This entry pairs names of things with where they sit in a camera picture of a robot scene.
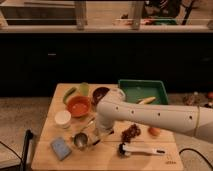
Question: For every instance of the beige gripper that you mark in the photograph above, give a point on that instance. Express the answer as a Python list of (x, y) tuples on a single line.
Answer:
[(103, 131)]

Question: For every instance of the wooden whiteboard eraser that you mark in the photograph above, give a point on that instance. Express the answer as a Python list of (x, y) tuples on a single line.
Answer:
[(100, 137)]

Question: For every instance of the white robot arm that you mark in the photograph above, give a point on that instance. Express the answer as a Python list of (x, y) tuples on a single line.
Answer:
[(192, 121)]

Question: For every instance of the orange red bowl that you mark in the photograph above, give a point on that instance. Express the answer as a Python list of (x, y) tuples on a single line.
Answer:
[(79, 106)]

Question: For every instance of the dark maroon bowl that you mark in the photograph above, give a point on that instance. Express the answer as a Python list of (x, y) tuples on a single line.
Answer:
[(98, 94)]

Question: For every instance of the metal measuring cup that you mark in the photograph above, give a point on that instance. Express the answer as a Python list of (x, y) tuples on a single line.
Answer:
[(80, 139)]

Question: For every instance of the dark red grapes toy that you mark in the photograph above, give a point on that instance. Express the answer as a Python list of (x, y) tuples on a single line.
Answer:
[(130, 133)]

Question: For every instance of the white cup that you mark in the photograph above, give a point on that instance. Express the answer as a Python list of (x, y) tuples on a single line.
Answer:
[(63, 119)]

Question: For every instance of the blue sponge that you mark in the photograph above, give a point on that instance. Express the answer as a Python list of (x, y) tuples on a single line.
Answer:
[(60, 148)]

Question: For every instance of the light green cup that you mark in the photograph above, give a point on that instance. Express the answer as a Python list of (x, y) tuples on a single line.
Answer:
[(84, 88)]

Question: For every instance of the green pepper toy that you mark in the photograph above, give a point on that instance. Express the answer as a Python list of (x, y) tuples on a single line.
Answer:
[(68, 93)]

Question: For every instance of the green plastic tray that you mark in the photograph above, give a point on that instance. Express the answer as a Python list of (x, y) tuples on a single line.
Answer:
[(139, 89)]

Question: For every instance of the orange fruit toy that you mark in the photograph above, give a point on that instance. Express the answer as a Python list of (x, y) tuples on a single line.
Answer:
[(154, 131)]

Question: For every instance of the white handled dish brush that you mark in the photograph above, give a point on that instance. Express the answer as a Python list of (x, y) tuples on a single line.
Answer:
[(127, 150)]

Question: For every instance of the black chair frame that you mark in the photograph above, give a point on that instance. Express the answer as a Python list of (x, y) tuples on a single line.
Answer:
[(28, 137)]

